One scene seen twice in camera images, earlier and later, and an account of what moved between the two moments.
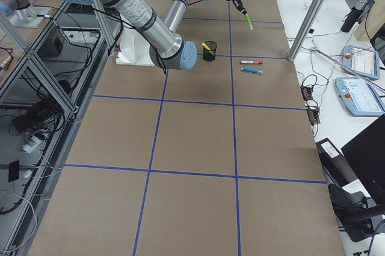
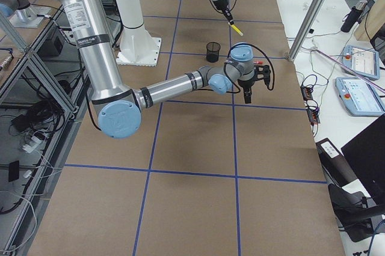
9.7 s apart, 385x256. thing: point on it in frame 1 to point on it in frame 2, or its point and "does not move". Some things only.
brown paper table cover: (219, 160) does not move
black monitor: (366, 154) does not move
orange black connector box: (307, 93) does not move
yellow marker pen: (206, 46) to (237, 29)
